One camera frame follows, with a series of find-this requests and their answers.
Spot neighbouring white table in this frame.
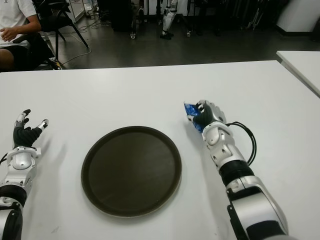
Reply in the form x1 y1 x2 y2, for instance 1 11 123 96
275 50 320 98

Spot black empty chair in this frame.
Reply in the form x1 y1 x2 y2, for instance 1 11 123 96
39 0 90 50

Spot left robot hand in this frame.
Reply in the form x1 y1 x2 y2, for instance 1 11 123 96
12 108 50 149

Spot blue Oreo cookie pack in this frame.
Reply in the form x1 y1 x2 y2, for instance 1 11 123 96
183 100 205 133

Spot black wheeled cart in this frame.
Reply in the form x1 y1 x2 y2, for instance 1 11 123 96
109 0 139 40

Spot black chair under person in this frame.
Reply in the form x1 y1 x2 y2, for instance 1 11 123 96
12 32 63 71

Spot round dark brown tray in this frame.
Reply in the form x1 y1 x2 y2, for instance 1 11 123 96
80 125 182 218

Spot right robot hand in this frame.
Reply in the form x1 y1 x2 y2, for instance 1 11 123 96
187 99 228 126

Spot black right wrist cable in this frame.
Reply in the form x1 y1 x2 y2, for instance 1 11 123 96
224 121 257 166

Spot white humanoid robot legs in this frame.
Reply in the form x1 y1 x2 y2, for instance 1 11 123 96
159 0 180 40

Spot white floor cable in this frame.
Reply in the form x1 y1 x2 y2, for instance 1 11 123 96
62 22 111 63

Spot white curved panel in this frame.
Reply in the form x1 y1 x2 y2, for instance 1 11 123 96
276 0 318 33

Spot seated person white shirt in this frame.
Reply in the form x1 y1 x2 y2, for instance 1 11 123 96
0 0 42 72

